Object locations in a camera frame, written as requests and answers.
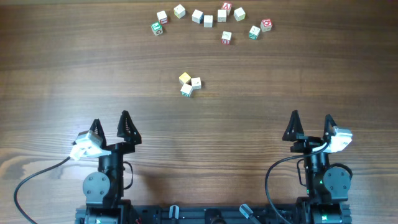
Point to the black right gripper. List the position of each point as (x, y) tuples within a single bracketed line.
[(291, 135)]

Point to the green letter wooden block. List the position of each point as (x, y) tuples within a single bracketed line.
[(157, 28)]

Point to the blue sided wooden block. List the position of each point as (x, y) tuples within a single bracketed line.
[(197, 16)]

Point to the red letter O block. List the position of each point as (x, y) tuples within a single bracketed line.
[(266, 25)]

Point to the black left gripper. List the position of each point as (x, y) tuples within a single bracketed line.
[(118, 146)]

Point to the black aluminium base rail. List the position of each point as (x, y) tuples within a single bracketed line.
[(156, 214)]

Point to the plain wooden block right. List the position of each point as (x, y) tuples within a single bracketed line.
[(239, 14)]

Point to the red letter A block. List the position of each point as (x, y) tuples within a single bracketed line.
[(227, 6)]

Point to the red bottomed wooden block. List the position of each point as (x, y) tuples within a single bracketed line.
[(226, 37)]

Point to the red sided wooden block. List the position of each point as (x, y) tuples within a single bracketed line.
[(162, 17)]

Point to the white green wooden block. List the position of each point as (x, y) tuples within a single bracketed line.
[(186, 90)]

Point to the plain picture wooden block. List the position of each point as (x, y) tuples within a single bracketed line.
[(208, 21)]

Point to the yellow edged wooden block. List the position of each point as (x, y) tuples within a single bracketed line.
[(179, 11)]

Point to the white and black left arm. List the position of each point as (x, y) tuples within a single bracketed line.
[(104, 189)]

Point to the plain wooden block centre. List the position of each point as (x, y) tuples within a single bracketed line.
[(222, 15)]

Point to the green sided wooden block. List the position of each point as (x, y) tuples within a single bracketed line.
[(254, 32)]

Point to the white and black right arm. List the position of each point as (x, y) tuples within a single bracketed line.
[(327, 184)]

